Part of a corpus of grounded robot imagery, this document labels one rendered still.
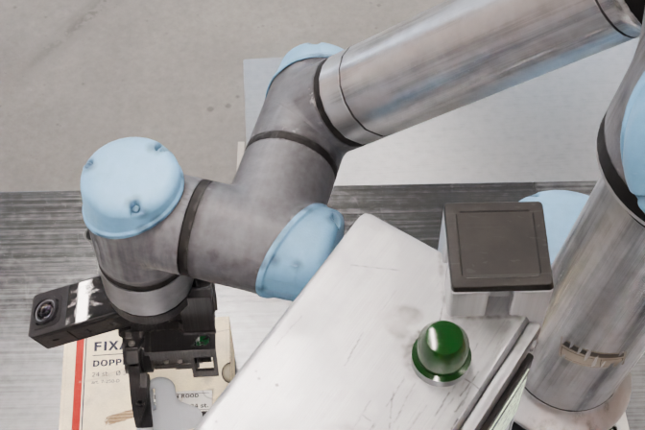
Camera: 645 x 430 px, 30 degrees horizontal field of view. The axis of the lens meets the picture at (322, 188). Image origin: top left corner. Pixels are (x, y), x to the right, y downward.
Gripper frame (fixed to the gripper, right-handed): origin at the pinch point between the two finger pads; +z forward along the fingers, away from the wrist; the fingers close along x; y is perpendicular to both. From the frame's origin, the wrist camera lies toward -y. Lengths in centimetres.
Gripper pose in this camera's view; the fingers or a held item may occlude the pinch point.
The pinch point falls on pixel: (149, 387)
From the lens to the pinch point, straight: 118.7
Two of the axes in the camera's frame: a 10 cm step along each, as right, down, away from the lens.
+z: -0.1, 5.8, 8.2
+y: 10.0, -0.5, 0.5
